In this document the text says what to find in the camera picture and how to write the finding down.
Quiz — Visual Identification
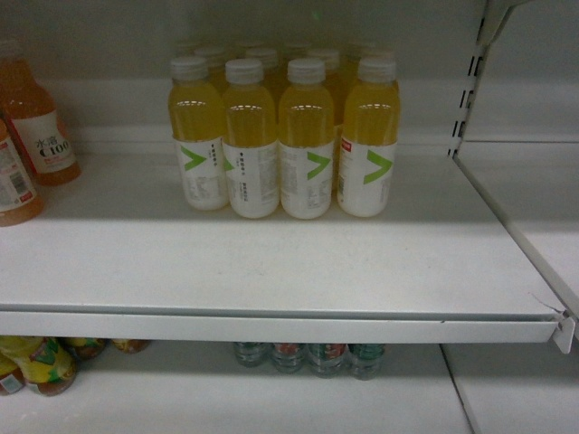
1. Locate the orange C100 juice bottle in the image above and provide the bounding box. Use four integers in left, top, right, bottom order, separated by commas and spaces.
1, 39, 81, 185

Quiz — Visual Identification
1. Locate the water bottle far left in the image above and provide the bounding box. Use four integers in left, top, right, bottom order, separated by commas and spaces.
233, 342, 267, 367

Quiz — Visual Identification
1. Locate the white slotted shelf upright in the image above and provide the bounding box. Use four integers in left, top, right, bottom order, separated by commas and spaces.
448, 1, 524, 159

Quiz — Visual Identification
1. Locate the orange juice bottle left edge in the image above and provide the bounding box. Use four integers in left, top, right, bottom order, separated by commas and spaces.
1, 120, 44, 227

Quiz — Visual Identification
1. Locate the yellow vitamin drink front right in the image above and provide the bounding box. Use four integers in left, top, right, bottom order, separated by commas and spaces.
337, 57, 401, 217

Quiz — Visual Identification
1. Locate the yellow vitamin drink front left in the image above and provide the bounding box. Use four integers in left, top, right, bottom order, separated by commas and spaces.
167, 56, 229, 211

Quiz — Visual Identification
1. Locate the water bottle centre back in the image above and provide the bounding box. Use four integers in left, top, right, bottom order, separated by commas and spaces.
307, 344, 347, 378

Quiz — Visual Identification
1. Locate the water bottle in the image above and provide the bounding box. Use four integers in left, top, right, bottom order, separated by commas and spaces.
307, 344, 347, 378
233, 342, 267, 367
348, 344, 385, 381

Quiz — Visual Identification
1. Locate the white upper shelf board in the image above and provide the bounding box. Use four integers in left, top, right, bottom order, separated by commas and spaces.
1, 142, 575, 352

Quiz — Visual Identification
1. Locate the yellow lemon tea bottle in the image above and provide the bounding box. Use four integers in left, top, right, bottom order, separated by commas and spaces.
20, 336, 77, 397

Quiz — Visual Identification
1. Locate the water bottle right back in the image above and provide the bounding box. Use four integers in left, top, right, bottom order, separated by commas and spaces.
348, 344, 385, 381

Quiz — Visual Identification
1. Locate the yellow vitamin drink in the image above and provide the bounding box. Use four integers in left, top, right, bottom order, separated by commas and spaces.
167, 56, 229, 211
223, 59, 280, 219
337, 57, 401, 217
279, 58, 335, 220

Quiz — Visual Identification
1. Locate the water bottle barcode label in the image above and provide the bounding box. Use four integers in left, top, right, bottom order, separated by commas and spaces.
271, 343, 306, 373

